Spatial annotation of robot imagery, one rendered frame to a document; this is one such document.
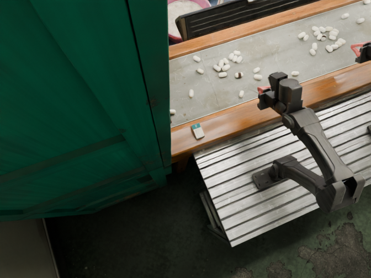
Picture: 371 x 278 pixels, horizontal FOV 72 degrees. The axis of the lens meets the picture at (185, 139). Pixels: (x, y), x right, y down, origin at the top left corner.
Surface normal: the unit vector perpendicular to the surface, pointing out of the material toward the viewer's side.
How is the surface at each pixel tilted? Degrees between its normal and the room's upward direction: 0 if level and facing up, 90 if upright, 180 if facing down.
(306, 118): 13
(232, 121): 0
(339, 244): 0
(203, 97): 0
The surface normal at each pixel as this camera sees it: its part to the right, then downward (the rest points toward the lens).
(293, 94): 0.28, 0.55
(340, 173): -0.02, -0.45
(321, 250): 0.05, -0.25
